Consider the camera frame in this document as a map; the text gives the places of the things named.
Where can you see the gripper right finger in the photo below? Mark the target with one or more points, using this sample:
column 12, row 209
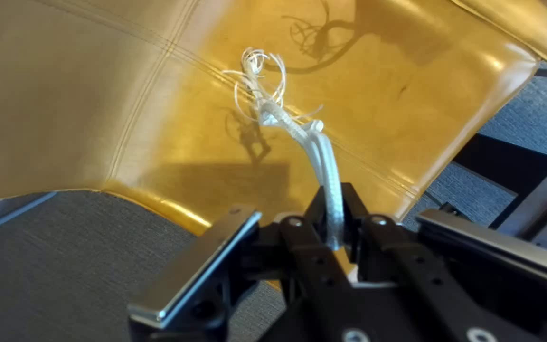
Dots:
column 468, row 266

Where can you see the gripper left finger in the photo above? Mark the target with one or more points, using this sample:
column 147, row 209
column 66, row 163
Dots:
column 193, row 270

